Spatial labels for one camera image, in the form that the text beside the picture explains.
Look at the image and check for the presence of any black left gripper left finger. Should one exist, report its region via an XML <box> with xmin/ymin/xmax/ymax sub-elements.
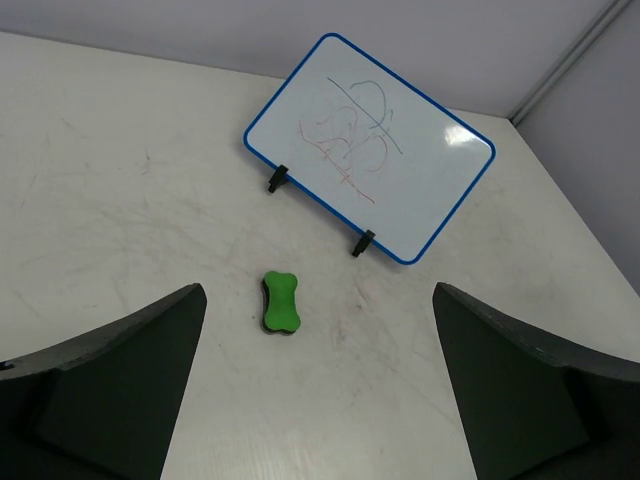
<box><xmin>1</xmin><ymin>284</ymin><xmax>207</xmax><ymax>479</ymax></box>

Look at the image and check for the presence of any aluminium corner post right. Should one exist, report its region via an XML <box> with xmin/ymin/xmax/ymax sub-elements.
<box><xmin>507</xmin><ymin>0</ymin><xmax>633</xmax><ymax>127</ymax></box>

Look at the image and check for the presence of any black whiteboard stand foot left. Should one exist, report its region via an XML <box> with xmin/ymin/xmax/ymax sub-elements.
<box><xmin>267</xmin><ymin>165</ymin><xmax>289</xmax><ymax>193</ymax></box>

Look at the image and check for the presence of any black whiteboard stand foot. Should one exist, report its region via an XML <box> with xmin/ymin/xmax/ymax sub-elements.
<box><xmin>351</xmin><ymin>230</ymin><xmax>375</xmax><ymax>258</ymax></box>
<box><xmin>267</xmin><ymin>165</ymin><xmax>289</xmax><ymax>193</ymax></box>

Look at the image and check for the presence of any black whiteboard stand foot right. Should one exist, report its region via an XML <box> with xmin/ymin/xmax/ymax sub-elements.
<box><xmin>351</xmin><ymin>230</ymin><xmax>375</xmax><ymax>258</ymax></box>

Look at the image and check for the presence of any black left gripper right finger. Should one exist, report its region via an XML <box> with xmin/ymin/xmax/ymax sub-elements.
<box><xmin>432</xmin><ymin>283</ymin><xmax>639</xmax><ymax>479</ymax></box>

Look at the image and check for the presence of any green bone-shaped eraser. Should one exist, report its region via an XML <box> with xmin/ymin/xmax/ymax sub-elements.
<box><xmin>262</xmin><ymin>271</ymin><xmax>301</xmax><ymax>335</ymax></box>

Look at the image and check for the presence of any blue-framed whiteboard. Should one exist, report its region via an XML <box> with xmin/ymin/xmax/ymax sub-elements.
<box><xmin>243</xmin><ymin>33</ymin><xmax>496</xmax><ymax>265</ymax></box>

